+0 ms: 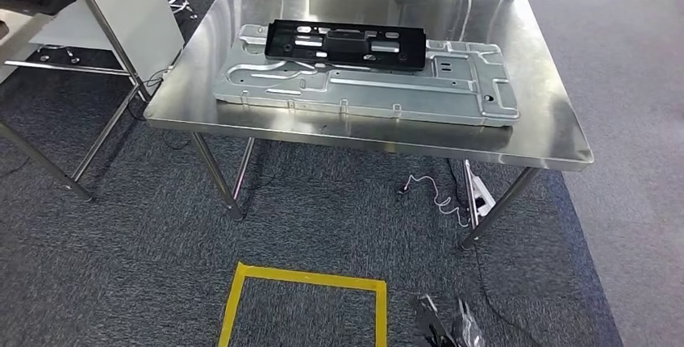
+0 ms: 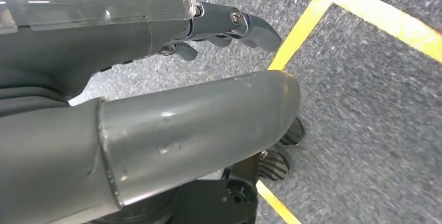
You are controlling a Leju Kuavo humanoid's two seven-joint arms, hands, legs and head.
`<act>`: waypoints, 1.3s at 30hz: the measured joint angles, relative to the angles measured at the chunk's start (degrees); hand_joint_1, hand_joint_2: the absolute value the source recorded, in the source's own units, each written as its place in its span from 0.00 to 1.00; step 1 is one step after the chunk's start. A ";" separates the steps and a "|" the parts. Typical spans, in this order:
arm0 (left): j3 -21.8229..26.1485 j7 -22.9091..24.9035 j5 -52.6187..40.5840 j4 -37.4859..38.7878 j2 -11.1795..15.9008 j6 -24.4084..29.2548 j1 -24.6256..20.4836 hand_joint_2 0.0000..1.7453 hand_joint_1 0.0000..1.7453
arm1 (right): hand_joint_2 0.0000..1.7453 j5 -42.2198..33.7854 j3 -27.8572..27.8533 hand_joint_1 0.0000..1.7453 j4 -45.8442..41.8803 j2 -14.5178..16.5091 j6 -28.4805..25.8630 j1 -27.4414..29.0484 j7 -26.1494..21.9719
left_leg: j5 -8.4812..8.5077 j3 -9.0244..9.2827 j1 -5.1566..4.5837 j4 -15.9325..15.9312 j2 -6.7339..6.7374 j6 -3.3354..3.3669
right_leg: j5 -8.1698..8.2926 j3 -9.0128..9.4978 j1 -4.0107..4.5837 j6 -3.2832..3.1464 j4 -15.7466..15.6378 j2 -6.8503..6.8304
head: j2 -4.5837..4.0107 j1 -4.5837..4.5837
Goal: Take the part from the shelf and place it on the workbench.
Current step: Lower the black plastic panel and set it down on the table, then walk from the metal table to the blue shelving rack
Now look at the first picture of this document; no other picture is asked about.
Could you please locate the white cable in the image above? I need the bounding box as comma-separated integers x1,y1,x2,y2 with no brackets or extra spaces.
398,174,471,228

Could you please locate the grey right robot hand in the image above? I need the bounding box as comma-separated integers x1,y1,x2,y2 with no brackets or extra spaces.
451,299,487,347

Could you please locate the chrome chair star base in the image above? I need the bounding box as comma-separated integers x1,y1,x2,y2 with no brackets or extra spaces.
165,0,198,20

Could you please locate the white power strip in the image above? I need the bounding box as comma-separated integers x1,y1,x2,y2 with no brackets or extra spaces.
463,160,496,219

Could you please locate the stamped metal panel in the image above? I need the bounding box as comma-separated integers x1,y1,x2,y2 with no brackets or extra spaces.
212,23,520,128

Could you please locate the steel workbench table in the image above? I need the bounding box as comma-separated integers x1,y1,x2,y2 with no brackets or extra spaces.
143,0,595,252

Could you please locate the white cabinet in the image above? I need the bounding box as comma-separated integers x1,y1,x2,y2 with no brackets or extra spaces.
29,0,186,81

